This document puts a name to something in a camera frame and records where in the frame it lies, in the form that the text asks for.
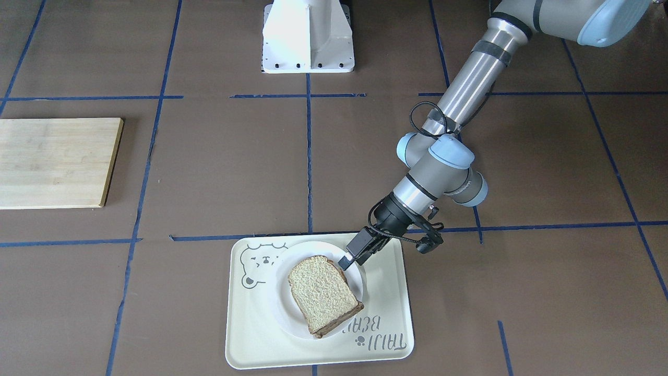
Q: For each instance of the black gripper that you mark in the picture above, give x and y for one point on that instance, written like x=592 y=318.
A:
x=392 y=215

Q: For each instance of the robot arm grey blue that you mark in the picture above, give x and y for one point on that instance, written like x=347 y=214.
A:
x=438 y=163

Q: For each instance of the cream bear tray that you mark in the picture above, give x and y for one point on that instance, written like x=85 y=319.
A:
x=382 y=331

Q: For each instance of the white pillar with base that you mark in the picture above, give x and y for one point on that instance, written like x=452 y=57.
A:
x=303 y=37

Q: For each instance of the wooden cutting board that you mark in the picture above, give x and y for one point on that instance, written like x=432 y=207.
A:
x=58 y=163

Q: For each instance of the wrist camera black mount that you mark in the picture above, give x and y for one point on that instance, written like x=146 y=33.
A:
x=432 y=237

